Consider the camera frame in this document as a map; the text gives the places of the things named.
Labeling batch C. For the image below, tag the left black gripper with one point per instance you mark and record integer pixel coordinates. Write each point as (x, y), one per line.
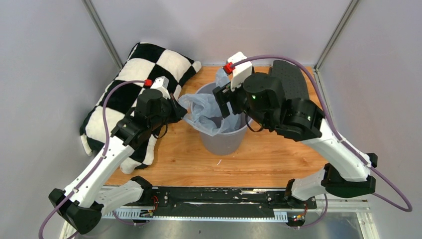
(178, 110)

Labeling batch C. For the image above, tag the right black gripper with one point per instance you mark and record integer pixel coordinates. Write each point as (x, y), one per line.
(223, 94)

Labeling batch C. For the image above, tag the blue translucent trash bag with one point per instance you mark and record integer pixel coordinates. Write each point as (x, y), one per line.
(204, 114)

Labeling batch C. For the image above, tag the grey plastic trash bin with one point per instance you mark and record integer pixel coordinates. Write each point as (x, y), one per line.
(226, 143)

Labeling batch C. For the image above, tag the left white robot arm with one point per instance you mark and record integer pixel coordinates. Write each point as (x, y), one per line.
(81, 204)

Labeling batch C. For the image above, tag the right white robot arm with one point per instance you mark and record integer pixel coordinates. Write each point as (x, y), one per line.
(262, 98)

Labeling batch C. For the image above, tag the black white checkered pillow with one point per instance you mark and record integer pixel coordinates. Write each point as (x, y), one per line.
(145, 61)

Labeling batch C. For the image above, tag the dark grey dotted cloth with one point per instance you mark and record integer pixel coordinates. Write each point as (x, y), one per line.
(293, 81)

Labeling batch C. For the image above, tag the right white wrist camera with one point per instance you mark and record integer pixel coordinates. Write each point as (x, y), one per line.
(239, 72)

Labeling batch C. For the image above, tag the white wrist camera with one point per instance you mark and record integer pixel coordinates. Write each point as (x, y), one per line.
(161, 84)
(239, 72)

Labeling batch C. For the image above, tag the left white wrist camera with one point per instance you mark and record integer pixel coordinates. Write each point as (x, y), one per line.
(161, 84)

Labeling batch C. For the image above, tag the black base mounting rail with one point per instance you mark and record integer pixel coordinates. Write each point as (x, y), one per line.
(213, 204)

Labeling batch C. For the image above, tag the left aluminium frame post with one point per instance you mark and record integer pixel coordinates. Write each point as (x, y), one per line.
(96, 19)

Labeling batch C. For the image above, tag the aluminium frame post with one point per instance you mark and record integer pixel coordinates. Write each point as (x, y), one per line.
(351, 7)
(96, 19)

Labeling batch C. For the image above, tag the right aluminium frame post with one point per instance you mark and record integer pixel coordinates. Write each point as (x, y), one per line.
(351, 7)

